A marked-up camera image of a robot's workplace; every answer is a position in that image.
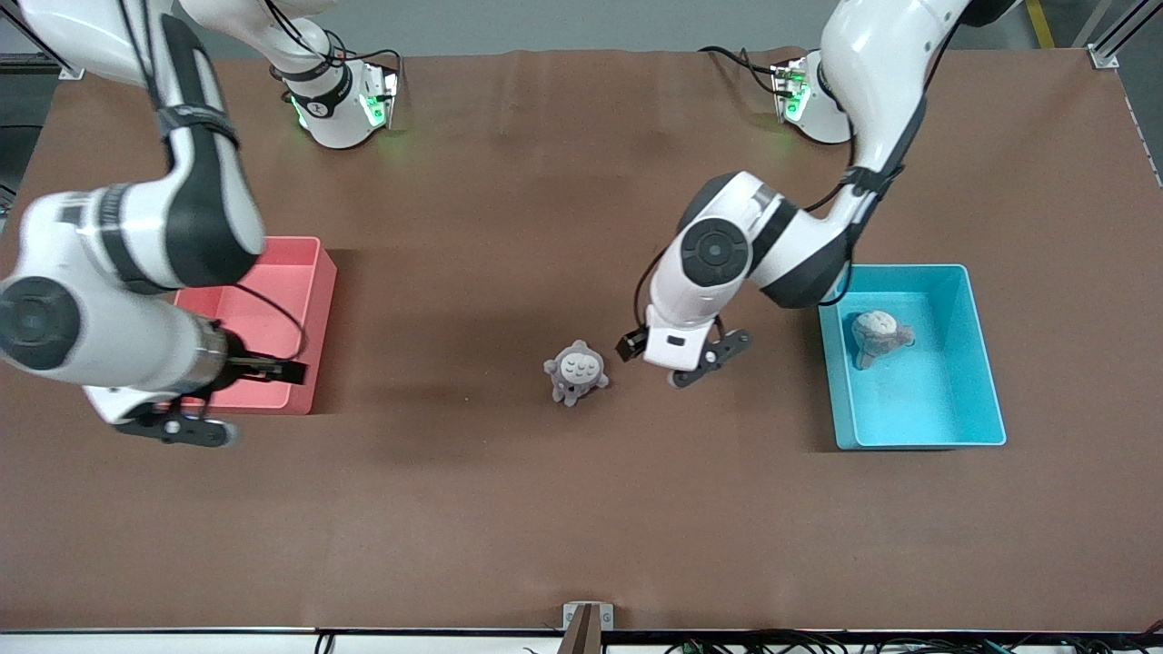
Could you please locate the brown table cover mat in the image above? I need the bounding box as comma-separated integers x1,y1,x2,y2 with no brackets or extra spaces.
0,47,1163,632

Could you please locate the grey metal mounting bracket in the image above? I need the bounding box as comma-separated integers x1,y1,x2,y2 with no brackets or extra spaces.
562,601,615,654

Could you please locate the grey plush toy pale belly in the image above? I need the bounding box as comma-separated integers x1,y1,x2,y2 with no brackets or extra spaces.
850,310,917,372

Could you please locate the blue plastic box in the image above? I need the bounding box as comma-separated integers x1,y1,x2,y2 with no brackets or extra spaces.
817,263,1008,451

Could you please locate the brown camera pole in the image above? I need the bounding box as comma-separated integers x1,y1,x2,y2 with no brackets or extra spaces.
565,606,602,654

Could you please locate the black arm base cable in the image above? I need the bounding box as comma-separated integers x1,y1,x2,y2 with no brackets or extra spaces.
263,0,406,92
698,45,791,96

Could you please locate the pink plastic box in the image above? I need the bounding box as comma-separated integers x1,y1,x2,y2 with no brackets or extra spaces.
173,235,338,416

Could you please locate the grey plush toy spotted belly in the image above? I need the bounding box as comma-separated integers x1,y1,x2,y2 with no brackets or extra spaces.
543,340,610,408

